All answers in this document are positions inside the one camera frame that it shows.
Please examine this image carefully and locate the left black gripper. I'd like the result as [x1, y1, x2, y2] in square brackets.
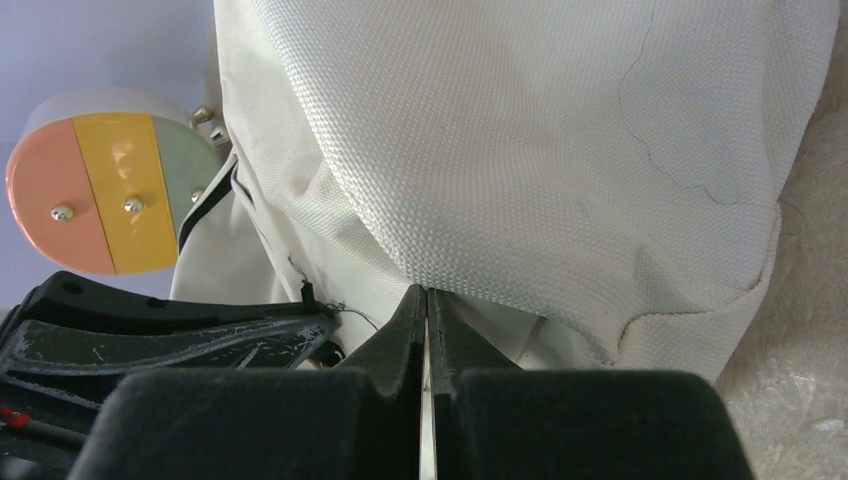
[1, 271, 337, 479]

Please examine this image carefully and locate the round white drawer cabinet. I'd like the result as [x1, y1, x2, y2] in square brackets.
[5, 88, 228, 276]

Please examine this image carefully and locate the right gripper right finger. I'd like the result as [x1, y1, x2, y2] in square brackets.
[427, 290, 753, 479]

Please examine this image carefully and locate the beige canvas backpack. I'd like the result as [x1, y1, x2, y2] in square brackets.
[171, 1, 840, 381]

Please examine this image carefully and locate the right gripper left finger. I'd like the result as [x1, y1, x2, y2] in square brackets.
[70, 285, 427, 479]

